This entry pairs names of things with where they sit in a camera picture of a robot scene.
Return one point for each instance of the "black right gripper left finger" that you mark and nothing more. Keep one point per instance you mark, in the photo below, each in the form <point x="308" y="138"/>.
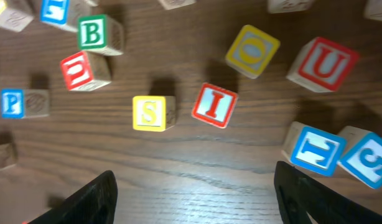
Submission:
<point x="95" y="203"/>

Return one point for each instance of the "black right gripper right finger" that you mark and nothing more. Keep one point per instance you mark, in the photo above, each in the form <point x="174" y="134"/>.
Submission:
<point x="301" y="198"/>

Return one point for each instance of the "red I letter block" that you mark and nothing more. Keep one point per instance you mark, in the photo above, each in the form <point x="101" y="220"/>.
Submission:
<point x="214" y="105"/>

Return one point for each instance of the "blue I letter block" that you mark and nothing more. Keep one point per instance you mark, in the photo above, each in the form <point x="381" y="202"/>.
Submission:
<point x="313" y="149"/>

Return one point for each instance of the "blue G letter block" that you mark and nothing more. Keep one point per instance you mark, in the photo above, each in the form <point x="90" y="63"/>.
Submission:
<point x="362" y="157"/>

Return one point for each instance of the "red E letter block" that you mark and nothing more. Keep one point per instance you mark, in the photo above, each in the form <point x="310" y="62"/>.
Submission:
<point x="8" y="156"/>

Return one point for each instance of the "yellow S block centre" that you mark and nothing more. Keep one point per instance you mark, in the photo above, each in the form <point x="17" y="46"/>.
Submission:
<point x="154" y="113"/>

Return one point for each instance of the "blue P letter block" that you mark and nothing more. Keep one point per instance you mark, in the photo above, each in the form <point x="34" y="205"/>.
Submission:
<point x="24" y="103"/>

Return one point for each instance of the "red U block centre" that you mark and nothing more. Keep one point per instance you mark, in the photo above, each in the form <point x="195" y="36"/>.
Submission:
<point x="85" y="71"/>

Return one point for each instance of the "red u block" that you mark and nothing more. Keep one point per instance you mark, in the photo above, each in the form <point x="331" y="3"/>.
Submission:
<point x="85" y="71"/>
<point x="322" y="65"/>

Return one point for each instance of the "red U block right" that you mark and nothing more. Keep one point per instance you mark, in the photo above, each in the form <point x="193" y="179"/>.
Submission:
<point x="322" y="65"/>

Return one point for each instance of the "yellow O letter block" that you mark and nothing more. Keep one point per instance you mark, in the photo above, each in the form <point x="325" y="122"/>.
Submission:
<point x="251" y="51"/>

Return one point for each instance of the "green B letter block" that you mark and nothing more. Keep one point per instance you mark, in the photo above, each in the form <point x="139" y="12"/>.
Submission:
<point x="100" y="34"/>

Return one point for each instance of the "blue L block centre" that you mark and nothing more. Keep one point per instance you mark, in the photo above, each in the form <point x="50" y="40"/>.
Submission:
<point x="64" y="14"/>

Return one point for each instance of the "yellow block top centre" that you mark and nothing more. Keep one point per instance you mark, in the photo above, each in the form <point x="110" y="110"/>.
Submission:
<point x="15" y="15"/>

